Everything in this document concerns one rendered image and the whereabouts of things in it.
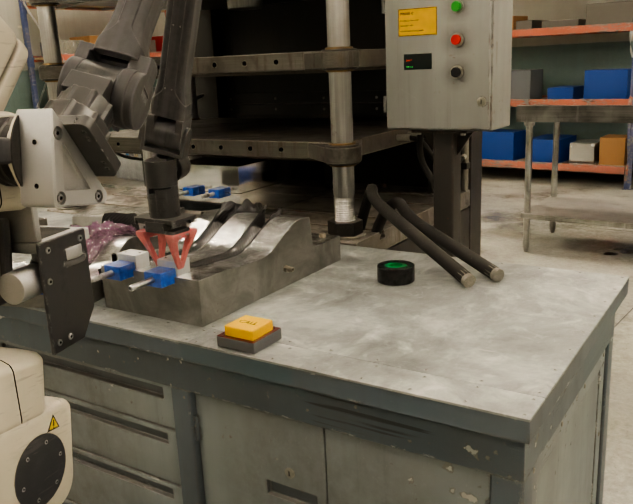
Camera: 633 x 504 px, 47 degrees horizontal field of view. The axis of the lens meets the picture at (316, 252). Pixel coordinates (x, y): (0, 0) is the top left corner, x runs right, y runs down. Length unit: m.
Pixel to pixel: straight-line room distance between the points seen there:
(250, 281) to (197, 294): 0.15
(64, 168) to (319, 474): 0.70
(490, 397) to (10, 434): 0.65
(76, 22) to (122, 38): 8.93
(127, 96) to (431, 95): 1.14
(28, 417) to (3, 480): 0.09
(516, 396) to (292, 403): 0.39
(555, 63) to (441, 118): 6.08
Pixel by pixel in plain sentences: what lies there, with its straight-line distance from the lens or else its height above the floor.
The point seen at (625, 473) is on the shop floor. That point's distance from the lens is 2.50.
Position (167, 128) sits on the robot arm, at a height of 1.16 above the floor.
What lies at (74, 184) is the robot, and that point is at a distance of 0.91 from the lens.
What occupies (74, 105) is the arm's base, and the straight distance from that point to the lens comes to 0.92.
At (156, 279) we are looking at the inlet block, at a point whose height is 0.89.
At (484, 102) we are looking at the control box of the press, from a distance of 1.91.
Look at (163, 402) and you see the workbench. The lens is 1.49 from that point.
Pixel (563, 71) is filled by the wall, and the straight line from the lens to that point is 7.99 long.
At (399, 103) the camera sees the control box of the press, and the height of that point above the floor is 1.14.
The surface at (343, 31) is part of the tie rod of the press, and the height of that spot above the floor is 1.33.
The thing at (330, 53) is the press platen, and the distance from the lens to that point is 1.93.
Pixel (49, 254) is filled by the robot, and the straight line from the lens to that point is 1.05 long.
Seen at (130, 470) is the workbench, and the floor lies 0.44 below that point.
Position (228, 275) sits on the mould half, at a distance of 1.39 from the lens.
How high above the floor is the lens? 1.27
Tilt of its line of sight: 15 degrees down
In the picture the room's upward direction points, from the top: 3 degrees counter-clockwise
